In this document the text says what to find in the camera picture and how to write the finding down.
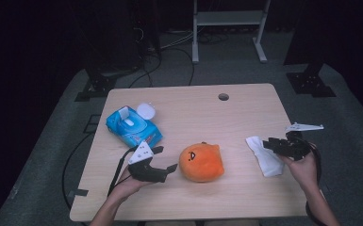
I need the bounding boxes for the hand-held gripper cable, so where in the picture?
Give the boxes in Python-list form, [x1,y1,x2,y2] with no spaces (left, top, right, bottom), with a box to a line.
[107,145,140,197]
[305,142,328,226]

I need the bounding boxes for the black tape strip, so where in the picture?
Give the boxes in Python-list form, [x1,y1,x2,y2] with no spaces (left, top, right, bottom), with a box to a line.
[67,188,90,198]

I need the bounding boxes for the left hand-held gripper cable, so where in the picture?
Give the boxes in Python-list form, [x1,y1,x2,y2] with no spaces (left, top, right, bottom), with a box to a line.
[107,145,140,197]

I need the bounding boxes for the white metal stand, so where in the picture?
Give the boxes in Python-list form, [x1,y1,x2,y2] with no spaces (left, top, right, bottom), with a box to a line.
[191,0,272,65]

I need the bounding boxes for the orange plush toy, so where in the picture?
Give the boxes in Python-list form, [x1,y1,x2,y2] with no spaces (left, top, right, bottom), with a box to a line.
[178,141,225,184]

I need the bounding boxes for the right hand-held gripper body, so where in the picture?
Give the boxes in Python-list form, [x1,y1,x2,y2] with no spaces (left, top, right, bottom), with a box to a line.
[277,121,324,162]

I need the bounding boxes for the person's right hand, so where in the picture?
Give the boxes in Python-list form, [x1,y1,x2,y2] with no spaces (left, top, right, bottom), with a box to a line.
[279,151,321,189]

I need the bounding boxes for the person's left hand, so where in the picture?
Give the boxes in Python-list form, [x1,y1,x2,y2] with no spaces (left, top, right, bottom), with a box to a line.
[107,168,149,202]

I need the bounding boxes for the white floor cables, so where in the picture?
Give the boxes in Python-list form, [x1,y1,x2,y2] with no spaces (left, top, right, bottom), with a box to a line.
[161,29,196,51]

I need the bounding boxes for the blue wet wipe pack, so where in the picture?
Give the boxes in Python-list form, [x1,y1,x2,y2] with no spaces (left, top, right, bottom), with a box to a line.
[105,102,164,150]

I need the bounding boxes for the black stand base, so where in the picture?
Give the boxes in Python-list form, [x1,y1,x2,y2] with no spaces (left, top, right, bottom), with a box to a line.
[74,67,119,103]
[286,71,338,98]

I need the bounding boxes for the thin black floor cable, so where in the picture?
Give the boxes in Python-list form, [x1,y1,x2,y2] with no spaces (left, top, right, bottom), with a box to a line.
[61,133,92,210]

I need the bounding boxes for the white wet wipe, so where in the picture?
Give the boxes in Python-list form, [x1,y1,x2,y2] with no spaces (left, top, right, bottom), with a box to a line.
[244,136,286,178]

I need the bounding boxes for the right hand-held gripper cable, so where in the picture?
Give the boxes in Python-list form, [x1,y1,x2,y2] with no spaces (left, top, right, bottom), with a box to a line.
[305,142,328,226]

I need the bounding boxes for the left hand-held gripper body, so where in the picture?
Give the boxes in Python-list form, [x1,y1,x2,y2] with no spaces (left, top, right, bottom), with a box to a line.
[127,140,168,184]

